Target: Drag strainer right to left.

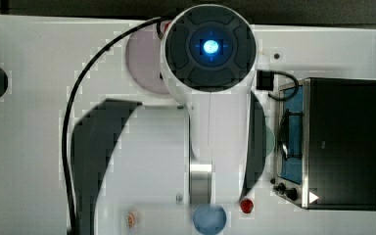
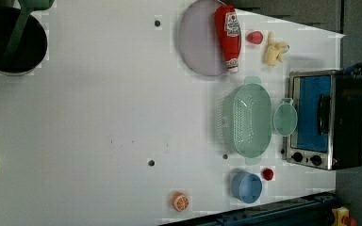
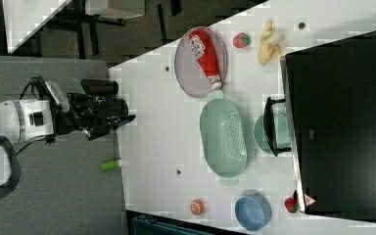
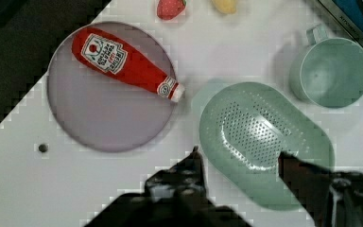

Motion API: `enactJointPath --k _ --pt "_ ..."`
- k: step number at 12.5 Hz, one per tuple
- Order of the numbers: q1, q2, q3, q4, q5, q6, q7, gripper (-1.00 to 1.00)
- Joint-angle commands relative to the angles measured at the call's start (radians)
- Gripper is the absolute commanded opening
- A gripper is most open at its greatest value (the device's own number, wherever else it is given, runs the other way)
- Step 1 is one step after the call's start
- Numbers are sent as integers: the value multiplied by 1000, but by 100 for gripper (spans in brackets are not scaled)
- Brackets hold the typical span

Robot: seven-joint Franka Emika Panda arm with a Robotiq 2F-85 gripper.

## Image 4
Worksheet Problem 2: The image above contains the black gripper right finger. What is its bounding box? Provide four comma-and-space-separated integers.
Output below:
278, 152, 363, 227

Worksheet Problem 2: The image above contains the yellow toy banana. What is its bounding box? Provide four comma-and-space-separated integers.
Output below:
212, 0, 237, 14

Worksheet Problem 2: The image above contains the red ketchup bottle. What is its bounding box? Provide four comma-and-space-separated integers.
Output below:
72, 27, 185, 102

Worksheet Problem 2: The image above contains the green plastic cup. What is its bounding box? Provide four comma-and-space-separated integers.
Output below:
289, 25, 363, 109

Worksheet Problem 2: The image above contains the round grey plate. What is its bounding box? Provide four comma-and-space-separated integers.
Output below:
47, 34, 176, 152

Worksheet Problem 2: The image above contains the red toy strawberry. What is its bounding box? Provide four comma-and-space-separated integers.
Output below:
157, 0, 186, 20

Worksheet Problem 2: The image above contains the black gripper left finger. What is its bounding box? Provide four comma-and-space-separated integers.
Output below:
144, 146, 206, 202

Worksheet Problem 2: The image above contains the green plastic strainer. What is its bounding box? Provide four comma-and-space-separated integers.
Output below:
191, 79, 335, 210

